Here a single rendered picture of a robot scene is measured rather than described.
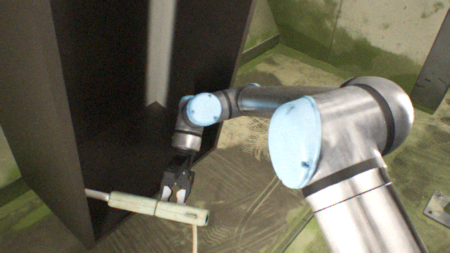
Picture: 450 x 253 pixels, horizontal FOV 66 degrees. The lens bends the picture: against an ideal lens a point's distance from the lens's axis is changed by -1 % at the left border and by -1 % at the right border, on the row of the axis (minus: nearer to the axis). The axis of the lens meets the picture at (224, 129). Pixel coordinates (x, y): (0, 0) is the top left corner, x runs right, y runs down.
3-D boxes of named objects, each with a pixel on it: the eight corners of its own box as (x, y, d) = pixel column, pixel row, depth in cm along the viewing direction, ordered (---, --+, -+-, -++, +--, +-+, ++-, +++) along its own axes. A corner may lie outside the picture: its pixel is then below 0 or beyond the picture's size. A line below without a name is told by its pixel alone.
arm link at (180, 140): (197, 136, 108) (168, 130, 110) (195, 151, 108) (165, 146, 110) (204, 140, 117) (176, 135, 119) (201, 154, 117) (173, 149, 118)
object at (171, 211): (219, 208, 122) (205, 210, 100) (217, 222, 121) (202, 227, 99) (94, 182, 131) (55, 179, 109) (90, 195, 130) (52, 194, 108)
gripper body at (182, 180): (193, 189, 116) (199, 153, 117) (185, 189, 107) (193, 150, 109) (171, 185, 117) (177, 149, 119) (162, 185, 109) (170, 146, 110)
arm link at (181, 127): (184, 92, 109) (178, 97, 118) (176, 131, 107) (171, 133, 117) (213, 99, 112) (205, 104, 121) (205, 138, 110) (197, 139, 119)
